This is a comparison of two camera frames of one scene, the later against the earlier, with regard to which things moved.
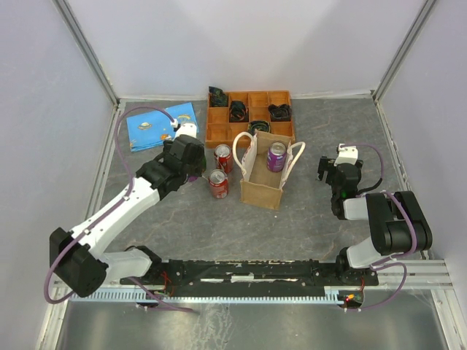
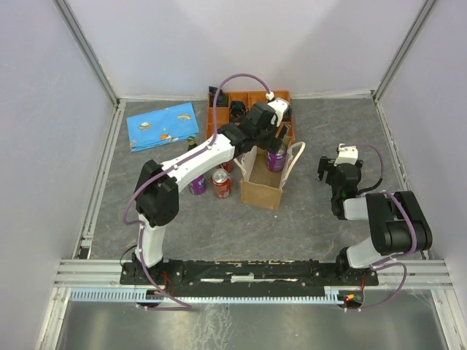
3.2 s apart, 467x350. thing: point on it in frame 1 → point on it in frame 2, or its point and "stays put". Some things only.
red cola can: x=219 y=182 stays put
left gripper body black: x=195 y=168 → x=268 y=138
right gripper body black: x=330 y=177 stays put
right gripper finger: x=322 y=167 stays put
